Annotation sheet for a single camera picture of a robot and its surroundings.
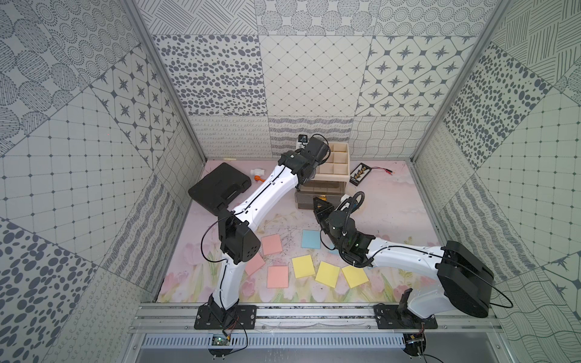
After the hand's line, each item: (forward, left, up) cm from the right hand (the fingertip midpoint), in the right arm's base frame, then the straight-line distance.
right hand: (310, 201), depth 80 cm
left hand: (+11, 0, +6) cm, 12 cm away
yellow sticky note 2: (-18, -7, -22) cm, 29 cm away
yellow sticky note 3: (-19, -17, -21) cm, 33 cm away
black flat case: (+17, +42, -15) cm, 48 cm away
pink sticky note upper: (-7, +16, -22) cm, 28 cm away
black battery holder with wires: (+32, -27, -19) cm, 46 cm away
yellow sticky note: (-16, +3, -22) cm, 27 cm away
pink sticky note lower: (-20, +12, -20) cm, 31 cm away
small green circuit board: (-40, +30, -22) cm, 54 cm away
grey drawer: (+3, +2, -3) cm, 5 cm away
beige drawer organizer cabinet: (+9, -8, +2) cm, 12 cm away
